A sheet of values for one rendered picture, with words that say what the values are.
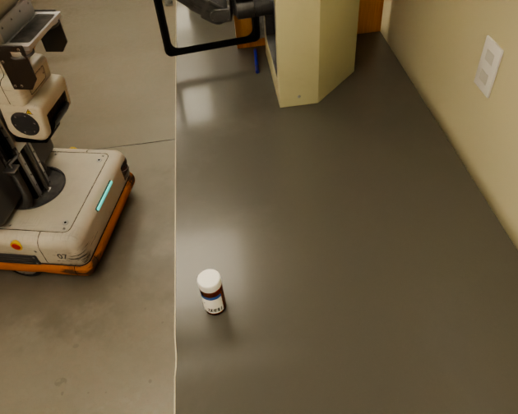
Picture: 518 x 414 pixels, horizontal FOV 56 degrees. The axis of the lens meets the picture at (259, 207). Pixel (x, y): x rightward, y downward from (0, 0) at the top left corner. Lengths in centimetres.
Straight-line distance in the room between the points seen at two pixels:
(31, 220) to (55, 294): 34
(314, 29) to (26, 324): 167
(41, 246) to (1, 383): 54
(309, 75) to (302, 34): 12
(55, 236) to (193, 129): 99
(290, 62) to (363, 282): 63
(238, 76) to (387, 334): 95
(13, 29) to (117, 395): 133
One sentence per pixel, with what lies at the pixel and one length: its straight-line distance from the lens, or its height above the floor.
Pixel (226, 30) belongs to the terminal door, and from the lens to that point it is 161.
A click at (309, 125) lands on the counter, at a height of 94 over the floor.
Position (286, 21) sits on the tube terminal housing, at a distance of 129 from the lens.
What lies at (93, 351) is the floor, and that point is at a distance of 213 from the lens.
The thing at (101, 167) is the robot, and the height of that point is 28.
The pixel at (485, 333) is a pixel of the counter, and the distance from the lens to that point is 98.
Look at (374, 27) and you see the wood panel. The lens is 179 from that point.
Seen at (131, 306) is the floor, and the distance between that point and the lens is 218.
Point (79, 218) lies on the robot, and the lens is 220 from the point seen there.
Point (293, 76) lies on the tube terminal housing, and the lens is 137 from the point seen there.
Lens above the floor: 175
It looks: 46 degrees down
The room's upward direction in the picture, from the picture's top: 6 degrees counter-clockwise
